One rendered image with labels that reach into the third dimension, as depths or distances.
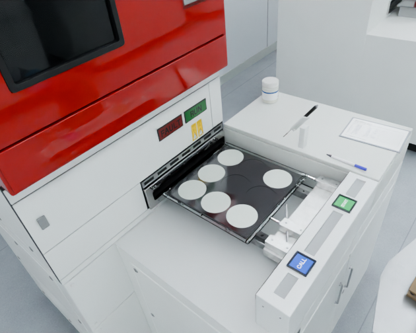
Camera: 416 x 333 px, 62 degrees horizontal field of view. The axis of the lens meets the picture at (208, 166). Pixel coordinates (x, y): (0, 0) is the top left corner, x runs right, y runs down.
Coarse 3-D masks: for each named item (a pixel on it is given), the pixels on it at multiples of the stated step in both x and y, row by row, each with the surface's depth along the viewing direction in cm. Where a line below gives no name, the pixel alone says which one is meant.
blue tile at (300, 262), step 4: (296, 256) 91; (300, 256) 91; (292, 260) 90; (296, 260) 90; (300, 260) 90; (304, 260) 90; (308, 260) 90; (292, 264) 89; (296, 264) 89; (300, 264) 89; (304, 264) 89; (308, 264) 89; (296, 268) 88; (300, 268) 88; (304, 268) 88; (308, 268) 88; (304, 272) 87
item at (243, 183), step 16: (208, 160) 136; (256, 160) 133; (192, 176) 129; (224, 176) 128; (240, 176) 127; (256, 176) 126; (176, 192) 123; (208, 192) 122; (224, 192) 121; (240, 192) 120; (256, 192) 120; (272, 192) 119; (256, 208) 114; (272, 208) 113; (224, 224) 110; (256, 224) 109
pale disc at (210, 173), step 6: (204, 168) 132; (210, 168) 132; (216, 168) 131; (222, 168) 131; (198, 174) 130; (204, 174) 129; (210, 174) 129; (216, 174) 129; (222, 174) 128; (204, 180) 127; (210, 180) 127; (216, 180) 126
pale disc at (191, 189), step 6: (192, 180) 127; (198, 180) 127; (180, 186) 126; (186, 186) 125; (192, 186) 125; (198, 186) 125; (204, 186) 124; (180, 192) 123; (186, 192) 123; (192, 192) 123; (198, 192) 122; (204, 192) 122; (186, 198) 121; (192, 198) 120
